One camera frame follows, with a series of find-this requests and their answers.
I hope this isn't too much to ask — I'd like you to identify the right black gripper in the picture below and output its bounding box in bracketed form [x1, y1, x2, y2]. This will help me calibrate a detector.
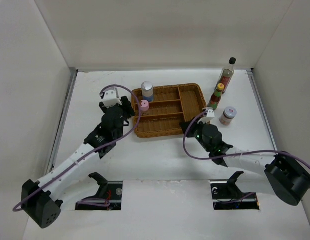
[179, 117, 212, 153]

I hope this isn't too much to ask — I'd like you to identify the pink-capped spice shaker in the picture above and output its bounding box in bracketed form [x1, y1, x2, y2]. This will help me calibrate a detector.
[139, 100, 150, 112]

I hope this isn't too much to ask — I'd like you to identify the black-capped shaker blue label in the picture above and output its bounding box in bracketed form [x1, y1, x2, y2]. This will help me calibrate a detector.
[141, 81, 154, 102]

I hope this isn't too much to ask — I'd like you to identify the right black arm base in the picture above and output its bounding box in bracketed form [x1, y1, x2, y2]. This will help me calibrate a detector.
[210, 171, 260, 211]

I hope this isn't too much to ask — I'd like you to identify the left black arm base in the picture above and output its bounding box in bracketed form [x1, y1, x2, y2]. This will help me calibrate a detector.
[75, 172, 124, 211]

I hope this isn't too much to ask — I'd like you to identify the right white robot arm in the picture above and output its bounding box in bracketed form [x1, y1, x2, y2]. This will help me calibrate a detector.
[180, 119, 310, 206]

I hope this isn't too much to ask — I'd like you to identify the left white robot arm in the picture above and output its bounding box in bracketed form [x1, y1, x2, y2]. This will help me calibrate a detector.
[20, 96, 135, 229]

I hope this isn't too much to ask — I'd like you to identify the brown wicker divided basket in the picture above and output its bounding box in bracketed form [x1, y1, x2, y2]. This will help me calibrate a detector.
[134, 83, 207, 139]

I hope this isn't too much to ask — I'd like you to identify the yellow-capped red sauce bottle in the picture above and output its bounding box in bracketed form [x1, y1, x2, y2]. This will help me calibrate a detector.
[207, 83, 225, 111]

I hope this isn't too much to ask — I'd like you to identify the short red-labelled jar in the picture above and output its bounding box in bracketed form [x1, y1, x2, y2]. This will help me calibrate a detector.
[219, 106, 237, 126]

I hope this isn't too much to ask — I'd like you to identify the tall black-capped sauce bottle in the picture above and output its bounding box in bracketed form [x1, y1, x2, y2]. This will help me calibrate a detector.
[217, 57, 237, 94]

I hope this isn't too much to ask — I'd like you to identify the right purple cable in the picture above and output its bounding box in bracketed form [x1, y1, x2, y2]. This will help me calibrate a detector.
[182, 111, 310, 176]

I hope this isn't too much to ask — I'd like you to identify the purple cable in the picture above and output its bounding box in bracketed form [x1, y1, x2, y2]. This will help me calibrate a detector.
[182, 111, 310, 176]
[12, 85, 142, 213]

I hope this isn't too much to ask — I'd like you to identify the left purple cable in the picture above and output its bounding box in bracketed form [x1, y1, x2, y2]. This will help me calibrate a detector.
[12, 85, 142, 213]

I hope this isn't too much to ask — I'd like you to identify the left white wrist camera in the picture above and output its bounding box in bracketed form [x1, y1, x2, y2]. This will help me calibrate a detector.
[99, 87, 122, 109]

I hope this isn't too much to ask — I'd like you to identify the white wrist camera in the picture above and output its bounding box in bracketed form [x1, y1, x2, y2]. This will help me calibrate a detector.
[99, 87, 122, 109]
[198, 107, 215, 125]

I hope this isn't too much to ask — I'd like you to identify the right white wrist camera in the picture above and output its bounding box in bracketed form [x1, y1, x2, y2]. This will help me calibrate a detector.
[198, 107, 215, 125]

